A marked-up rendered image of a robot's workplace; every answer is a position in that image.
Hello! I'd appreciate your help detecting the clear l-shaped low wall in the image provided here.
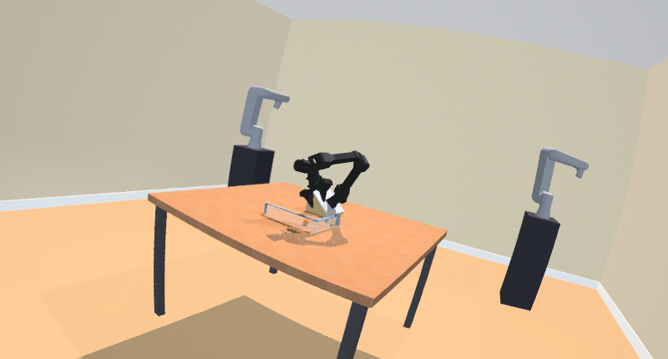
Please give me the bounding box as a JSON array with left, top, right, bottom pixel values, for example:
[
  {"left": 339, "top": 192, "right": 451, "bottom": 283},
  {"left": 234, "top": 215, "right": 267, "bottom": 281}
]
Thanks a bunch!
[{"left": 264, "top": 204, "right": 340, "bottom": 234}]

